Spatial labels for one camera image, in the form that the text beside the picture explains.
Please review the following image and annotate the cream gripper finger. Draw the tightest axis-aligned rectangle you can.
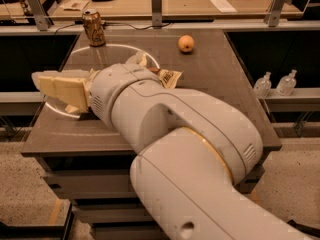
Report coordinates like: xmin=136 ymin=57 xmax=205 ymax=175
xmin=31 ymin=69 xmax=89 ymax=88
xmin=38 ymin=76 xmax=89 ymax=112

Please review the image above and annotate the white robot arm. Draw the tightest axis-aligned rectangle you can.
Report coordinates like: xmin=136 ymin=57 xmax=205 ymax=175
xmin=32 ymin=64 xmax=311 ymax=240

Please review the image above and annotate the orange soda can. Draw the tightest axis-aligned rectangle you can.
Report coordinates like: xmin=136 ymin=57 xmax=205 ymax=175
xmin=82 ymin=9 xmax=105 ymax=47

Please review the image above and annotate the small paper card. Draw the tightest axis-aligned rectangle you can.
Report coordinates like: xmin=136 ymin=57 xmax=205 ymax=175
xmin=61 ymin=0 xmax=88 ymax=11

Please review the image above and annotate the grey drawer cabinet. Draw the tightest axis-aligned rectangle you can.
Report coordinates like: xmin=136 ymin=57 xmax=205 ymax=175
xmin=22 ymin=28 xmax=280 ymax=240

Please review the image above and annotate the brown chip bag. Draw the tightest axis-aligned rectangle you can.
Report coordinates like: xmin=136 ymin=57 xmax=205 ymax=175
xmin=65 ymin=67 xmax=184 ymax=116

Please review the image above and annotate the orange fruit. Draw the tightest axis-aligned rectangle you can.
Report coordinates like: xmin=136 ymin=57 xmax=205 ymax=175
xmin=178 ymin=35 xmax=194 ymax=53

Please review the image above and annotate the white paper note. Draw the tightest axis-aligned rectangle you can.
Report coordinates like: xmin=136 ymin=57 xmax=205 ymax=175
xmin=211 ymin=0 xmax=236 ymax=13

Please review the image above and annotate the clear bottle left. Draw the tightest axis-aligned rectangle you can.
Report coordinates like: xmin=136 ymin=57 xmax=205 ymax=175
xmin=253 ymin=72 xmax=271 ymax=98

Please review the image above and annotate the clear bottle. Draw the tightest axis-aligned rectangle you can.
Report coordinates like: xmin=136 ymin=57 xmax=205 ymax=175
xmin=253 ymin=72 xmax=271 ymax=98
xmin=276 ymin=69 xmax=297 ymax=96

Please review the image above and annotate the clear bottle right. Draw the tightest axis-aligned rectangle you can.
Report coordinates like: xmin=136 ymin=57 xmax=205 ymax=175
xmin=276 ymin=69 xmax=297 ymax=96

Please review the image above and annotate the black chair base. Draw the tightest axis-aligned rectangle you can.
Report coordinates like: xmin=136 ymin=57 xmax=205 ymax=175
xmin=288 ymin=220 xmax=320 ymax=238

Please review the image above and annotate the black cable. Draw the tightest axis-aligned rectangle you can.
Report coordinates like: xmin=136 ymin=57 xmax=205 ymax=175
xmin=53 ymin=20 xmax=173 ymax=35

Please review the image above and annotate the grey metal bracket left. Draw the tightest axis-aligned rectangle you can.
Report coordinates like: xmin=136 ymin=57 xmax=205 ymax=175
xmin=27 ymin=0 xmax=50 ymax=31

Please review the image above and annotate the grey metal bracket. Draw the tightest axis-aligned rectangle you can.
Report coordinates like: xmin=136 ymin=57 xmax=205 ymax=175
xmin=264 ymin=0 xmax=286 ymax=27
xmin=151 ymin=0 xmax=162 ymax=28
xmin=27 ymin=0 xmax=50 ymax=31

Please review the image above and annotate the grey metal bracket centre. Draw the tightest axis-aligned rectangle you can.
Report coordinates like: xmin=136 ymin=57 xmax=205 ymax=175
xmin=151 ymin=0 xmax=162 ymax=28

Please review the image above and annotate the grey metal bracket right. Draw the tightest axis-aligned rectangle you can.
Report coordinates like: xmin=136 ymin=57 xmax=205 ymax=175
xmin=264 ymin=0 xmax=286 ymax=27

